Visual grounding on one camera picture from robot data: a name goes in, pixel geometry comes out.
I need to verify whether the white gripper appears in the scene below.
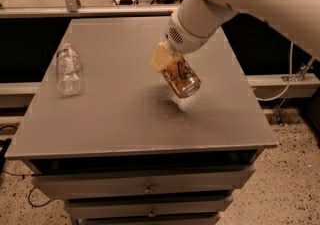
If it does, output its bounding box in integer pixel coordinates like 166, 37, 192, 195
151, 11, 208, 73

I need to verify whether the orange soda can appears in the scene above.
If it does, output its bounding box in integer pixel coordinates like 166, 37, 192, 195
161, 57, 201, 98

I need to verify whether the grey drawer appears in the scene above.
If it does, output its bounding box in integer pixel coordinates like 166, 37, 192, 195
32, 165, 255, 200
65, 195, 233, 219

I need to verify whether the grey drawer cabinet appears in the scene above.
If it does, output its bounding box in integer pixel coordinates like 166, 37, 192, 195
7, 17, 276, 225

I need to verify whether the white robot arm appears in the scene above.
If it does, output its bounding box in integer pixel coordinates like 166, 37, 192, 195
151, 0, 320, 72

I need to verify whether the white cable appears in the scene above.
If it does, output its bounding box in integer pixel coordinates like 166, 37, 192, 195
255, 41, 295, 103

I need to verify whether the top grey drawer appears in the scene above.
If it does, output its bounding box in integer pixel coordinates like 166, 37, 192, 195
32, 165, 255, 200

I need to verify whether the clear plastic water bottle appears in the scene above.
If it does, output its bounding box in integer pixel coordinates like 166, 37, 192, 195
56, 44, 82, 96

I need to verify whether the black floor cable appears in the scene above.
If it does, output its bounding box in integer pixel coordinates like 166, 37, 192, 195
0, 124, 53, 209

